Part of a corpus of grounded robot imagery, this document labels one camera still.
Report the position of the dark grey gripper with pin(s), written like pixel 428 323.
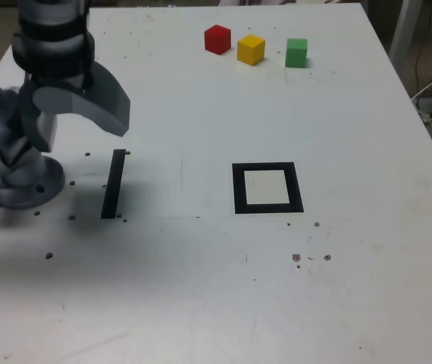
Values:
pixel 58 82

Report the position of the red cube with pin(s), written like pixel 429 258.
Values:
pixel 216 39

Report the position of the yellow cube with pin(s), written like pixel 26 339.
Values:
pixel 250 51

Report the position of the green cube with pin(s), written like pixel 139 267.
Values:
pixel 296 55

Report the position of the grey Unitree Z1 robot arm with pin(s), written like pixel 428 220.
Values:
pixel 26 178

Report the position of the black tape square outline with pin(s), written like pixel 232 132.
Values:
pixel 238 189

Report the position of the black tape strip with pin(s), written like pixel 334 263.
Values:
pixel 113 186

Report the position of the white slanted post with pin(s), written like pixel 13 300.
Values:
pixel 403 26

